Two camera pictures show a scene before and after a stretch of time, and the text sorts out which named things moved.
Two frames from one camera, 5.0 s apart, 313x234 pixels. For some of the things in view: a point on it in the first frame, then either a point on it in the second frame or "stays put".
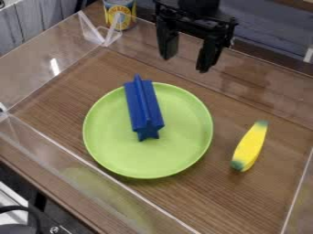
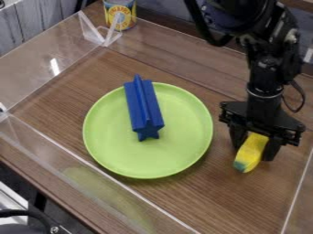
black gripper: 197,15 → 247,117
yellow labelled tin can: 121,14 stays put
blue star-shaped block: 145,111 stays put
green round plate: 153,158 stays put
